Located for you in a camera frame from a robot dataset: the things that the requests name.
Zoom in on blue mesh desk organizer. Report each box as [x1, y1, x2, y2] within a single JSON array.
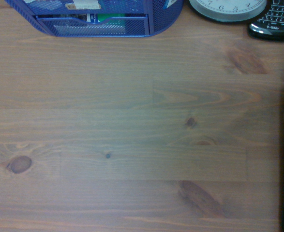
[[5, 0, 185, 38]]

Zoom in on green card in organizer drawer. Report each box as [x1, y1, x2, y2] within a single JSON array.
[[87, 14, 126, 28]]

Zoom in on round white analog clock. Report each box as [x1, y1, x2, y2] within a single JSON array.
[[186, 0, 268, 23]]

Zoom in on black keypad mobile phone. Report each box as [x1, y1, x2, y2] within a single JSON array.
[[247, 0, 284, 42]]

